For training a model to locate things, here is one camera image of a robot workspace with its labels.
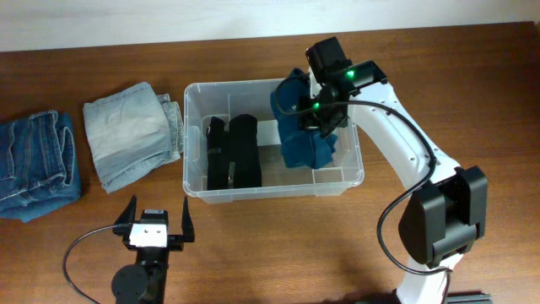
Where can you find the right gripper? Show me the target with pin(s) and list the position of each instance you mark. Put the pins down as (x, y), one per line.
(308, 121)

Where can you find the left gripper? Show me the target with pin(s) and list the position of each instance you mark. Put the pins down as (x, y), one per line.
(176, 241)

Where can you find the blue garment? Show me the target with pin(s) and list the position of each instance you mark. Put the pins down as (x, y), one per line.
(299, 147)

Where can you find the black garment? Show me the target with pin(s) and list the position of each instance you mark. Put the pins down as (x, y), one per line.
(232, 152)

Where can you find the light blue jeans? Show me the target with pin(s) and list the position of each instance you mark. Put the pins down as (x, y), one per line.
(132, 133)

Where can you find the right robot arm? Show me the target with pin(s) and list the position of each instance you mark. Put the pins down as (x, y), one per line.
(427, 230)

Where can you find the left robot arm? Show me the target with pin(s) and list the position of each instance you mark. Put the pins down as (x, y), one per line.
(143, 282)

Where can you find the white label in box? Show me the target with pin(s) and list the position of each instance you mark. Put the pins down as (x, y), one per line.
(267, 133)

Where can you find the clear plastic storage box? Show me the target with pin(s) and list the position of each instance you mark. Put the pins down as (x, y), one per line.
(226, 100)

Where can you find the dark blue folded jeans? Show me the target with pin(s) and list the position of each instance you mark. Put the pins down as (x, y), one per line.
(39, 166)

